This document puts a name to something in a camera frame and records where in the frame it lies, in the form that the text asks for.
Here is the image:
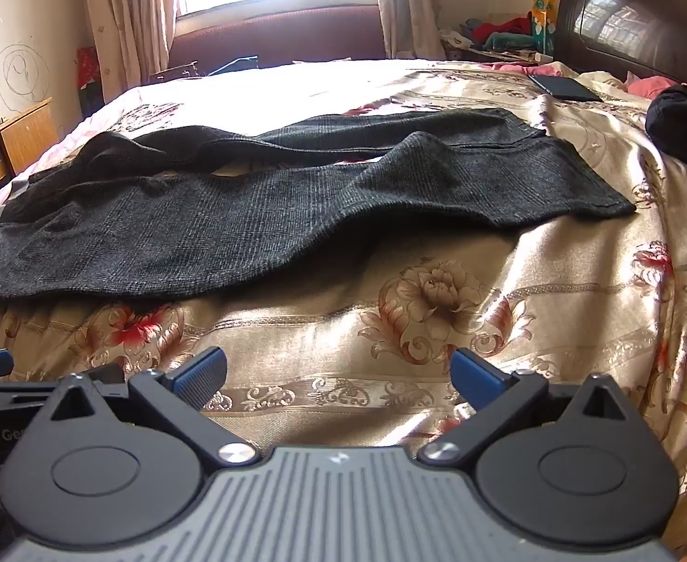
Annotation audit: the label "pink pillow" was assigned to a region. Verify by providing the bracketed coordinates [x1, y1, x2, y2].
[627, 73, 687, 123]

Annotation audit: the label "black cloth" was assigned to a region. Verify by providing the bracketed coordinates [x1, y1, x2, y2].
[644, 85, 687, 177]

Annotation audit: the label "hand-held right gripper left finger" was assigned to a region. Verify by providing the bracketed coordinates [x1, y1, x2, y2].
[44, 347, 258, 468]

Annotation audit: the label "cream pillow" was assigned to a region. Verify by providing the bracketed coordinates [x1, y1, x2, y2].
[577, 70, 632, 93]

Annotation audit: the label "dark wooden headboard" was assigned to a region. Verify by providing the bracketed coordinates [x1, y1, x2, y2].
[554, 0, 687, 113]

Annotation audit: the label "black phone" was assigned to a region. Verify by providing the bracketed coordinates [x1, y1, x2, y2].
[527, 73, 605, 103]

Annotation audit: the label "beige curtain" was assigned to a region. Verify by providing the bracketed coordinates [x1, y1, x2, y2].
[374, 0, 445, 60]
[80, 0, 184, 93]

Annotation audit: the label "maroon sofa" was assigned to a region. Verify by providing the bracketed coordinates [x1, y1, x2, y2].
[168, 3, 389, 72]

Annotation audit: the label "dark grey checked pants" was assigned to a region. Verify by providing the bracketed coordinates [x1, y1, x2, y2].
[0, 106, 638, 301]

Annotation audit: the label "floral beige bed cover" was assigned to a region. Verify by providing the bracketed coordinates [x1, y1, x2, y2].
[0, 59, 687, 554]

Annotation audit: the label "wooden desk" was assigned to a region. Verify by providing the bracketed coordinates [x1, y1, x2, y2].
[0, 97, 59, 210]

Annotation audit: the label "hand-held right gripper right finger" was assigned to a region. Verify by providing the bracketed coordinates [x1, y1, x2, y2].
[418, 347, 643, 465]

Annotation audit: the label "dark frame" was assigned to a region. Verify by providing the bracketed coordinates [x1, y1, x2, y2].
[149, 61, 201, 86]

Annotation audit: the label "red bag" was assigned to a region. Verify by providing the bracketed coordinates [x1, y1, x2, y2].
[75, 47, 105, 119]

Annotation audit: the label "blue flat item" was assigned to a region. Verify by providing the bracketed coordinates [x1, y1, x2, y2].
[206, 55, 260, 76]

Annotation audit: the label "pile of clothes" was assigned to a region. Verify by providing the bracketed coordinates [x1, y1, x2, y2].
[442, 15, 540, 64]

